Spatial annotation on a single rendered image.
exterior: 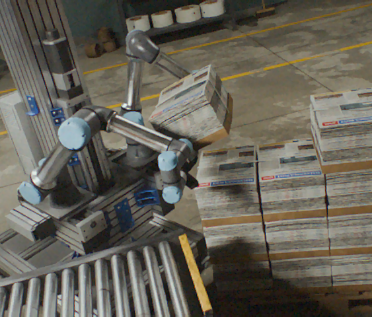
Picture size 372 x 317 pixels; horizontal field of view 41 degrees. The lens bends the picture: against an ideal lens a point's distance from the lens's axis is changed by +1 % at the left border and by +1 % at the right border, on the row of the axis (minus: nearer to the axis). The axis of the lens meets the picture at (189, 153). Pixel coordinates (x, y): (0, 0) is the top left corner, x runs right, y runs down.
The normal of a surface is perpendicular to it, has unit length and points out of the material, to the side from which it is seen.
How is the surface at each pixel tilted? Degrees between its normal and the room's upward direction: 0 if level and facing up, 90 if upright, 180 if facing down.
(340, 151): 90
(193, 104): 88
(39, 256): 0
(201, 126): 88
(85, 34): 90
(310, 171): 1
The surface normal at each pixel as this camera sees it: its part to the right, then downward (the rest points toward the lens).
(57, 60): 0.03, 0.45
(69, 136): -0.26, 0.41
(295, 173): -0.19, -0.87
